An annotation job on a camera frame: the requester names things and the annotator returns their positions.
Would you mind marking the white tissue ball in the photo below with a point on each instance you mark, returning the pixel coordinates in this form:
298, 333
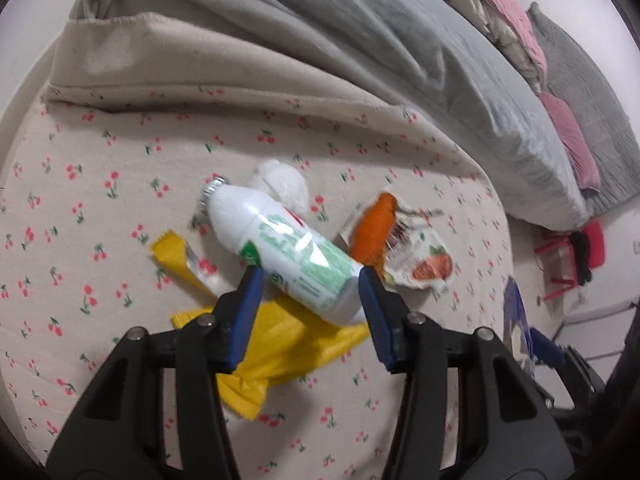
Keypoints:
282, 180

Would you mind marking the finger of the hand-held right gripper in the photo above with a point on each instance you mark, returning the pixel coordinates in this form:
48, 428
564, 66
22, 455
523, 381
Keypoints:
550, 352

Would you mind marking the grey pillow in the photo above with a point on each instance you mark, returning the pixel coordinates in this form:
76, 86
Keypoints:
590, 85

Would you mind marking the blue carton almond print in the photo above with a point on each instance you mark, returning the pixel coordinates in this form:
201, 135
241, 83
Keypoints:
517, 310

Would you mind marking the orange plastic wrapper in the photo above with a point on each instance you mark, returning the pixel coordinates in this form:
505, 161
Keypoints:
372, 230

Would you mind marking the dark cloth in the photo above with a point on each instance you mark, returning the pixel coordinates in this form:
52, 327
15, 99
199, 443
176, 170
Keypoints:
581, 255

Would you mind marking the red stool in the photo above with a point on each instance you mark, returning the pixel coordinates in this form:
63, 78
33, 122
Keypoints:
596, 240

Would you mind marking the cherry print tablecloth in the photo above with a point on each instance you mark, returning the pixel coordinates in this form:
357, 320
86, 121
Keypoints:
125, 260

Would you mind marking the pink quilt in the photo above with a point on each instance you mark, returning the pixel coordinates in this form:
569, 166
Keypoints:
500, 10

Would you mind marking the white bottle green label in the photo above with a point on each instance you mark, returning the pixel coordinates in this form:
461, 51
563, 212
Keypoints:
280, 240

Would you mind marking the small yellow wrapper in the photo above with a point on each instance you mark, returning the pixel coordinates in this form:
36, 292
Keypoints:
172, 255

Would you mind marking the white nut print wrapper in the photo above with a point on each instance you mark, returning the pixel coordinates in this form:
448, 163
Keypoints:
425, 265

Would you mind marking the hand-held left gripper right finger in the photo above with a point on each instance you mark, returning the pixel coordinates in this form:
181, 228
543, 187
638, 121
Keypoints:
377, 315

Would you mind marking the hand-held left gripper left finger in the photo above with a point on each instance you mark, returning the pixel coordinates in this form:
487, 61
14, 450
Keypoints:
242, 320

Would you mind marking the large yellow packet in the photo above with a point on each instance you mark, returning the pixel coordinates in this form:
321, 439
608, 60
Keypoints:
290, 340

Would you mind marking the pink pillow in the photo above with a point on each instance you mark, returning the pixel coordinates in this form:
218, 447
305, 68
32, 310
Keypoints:
570, 135

